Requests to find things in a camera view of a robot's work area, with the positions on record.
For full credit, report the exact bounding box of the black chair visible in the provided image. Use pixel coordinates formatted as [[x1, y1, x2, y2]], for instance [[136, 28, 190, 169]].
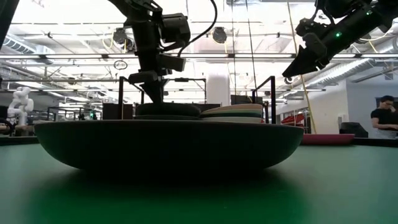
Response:
[[338, 121, 370, 139]]

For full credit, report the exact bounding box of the black ceiling cable reel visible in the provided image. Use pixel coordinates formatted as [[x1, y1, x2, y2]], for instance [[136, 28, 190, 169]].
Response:
[[211, 26, 228, 45], [112, 27, 129, 45]]

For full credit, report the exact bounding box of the person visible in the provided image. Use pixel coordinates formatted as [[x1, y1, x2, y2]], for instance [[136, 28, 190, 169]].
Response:
[[369, 95, 398, 139]]

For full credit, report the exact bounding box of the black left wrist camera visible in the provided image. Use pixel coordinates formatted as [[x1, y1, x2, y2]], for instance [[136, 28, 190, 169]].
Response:
[[160, 12, 192, 45]]

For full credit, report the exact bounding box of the red plate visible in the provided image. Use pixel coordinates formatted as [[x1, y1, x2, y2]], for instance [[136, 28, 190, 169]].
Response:
[[300, 133, 356, 146]]

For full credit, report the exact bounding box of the large dark bowl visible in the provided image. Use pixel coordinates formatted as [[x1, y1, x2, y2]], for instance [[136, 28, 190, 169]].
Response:
[[34, 119, 305, 172]]

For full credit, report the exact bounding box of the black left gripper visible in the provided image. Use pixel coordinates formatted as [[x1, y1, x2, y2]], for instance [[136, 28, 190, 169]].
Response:
[[128, 20, 187, 105]]

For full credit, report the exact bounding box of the tan plate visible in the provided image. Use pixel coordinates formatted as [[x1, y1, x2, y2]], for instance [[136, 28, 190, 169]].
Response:
[[201, 103, 264, 114]]

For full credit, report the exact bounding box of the light green plate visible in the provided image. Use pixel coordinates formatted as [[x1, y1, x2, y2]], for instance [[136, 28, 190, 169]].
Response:
[[200, 110, 264, 119]]

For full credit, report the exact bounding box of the yellow hanging cable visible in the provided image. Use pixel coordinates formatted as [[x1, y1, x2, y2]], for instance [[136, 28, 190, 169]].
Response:
[[286, 0, 318, 135]]

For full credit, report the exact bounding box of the black aluminium frame post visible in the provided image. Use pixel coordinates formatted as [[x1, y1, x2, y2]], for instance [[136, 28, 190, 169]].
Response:
[[0, 0, 20, 49]]

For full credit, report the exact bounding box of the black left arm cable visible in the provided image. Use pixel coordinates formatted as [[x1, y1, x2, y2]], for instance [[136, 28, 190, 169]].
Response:
[[176, 0, 218, 58]]

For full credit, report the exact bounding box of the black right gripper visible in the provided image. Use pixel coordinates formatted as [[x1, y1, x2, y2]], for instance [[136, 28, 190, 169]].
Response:
[[282, 17, 331, 78]]

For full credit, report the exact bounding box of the dark grey plate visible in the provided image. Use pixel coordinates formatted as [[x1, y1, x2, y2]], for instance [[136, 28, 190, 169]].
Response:
[[132, 114, 200, 121]]

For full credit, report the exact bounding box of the red storage bin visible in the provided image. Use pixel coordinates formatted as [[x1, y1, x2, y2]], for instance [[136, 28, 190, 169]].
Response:
[[280, 113, 308, 126]]

